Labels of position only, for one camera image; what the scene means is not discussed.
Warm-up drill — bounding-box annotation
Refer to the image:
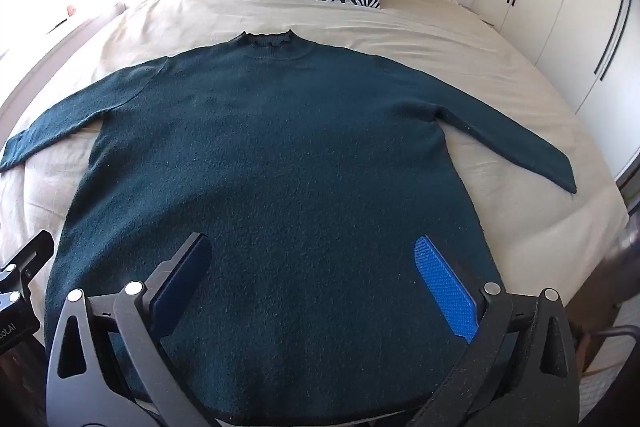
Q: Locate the beige bed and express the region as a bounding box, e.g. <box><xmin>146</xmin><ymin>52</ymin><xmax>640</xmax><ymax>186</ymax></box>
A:
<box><xmin>0</xmin><ymin>0</ymin><xmax>631</xmax><ymax>427</ymax></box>

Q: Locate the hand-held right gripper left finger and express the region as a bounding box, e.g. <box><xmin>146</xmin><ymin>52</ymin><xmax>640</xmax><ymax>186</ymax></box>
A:
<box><xmin>44</xmin><ymin>232</ymin><xmax>214</xmax><ymax>427</ymax></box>

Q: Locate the dark teal knit sweater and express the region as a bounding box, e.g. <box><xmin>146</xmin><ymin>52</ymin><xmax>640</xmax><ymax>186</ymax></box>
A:
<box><xmin>0</xmin><ymin>31</ymin><xmax>578</xmax><ymax>427</ymax></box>

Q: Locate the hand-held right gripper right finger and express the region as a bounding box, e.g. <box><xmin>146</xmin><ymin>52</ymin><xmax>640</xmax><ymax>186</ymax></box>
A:
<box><xmin>407</xmin><ymin>234</ymin><xmax>584</xmax><ymax>427</ymax></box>

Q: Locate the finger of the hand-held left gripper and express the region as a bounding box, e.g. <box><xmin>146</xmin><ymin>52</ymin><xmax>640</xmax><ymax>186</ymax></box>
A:
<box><xmin>0</xmin><ymin>231</ymin><xmax>55</xmax><ymax>280</ymax></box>

